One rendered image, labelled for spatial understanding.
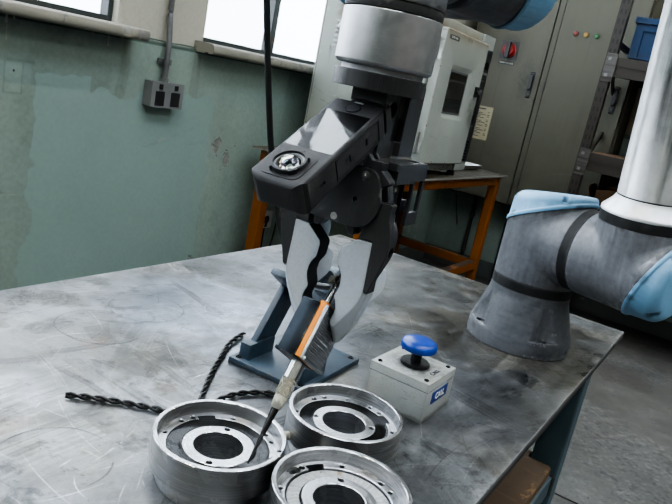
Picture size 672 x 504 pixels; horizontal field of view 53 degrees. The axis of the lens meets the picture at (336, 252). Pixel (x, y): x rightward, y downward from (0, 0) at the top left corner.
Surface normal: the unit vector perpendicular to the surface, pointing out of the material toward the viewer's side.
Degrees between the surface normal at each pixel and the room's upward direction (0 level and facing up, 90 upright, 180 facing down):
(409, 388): 90
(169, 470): 90
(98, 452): 0
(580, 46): 90
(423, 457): 0
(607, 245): 96
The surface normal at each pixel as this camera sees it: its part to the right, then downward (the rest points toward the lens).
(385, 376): -0.54, 0.11
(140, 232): 0.82, 0.29
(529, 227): -0.70, 0.00
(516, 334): -0.29, -0.13
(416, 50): 0.51, 0.32
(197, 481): -0.11, 0.23
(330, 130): -0.10, -0.76
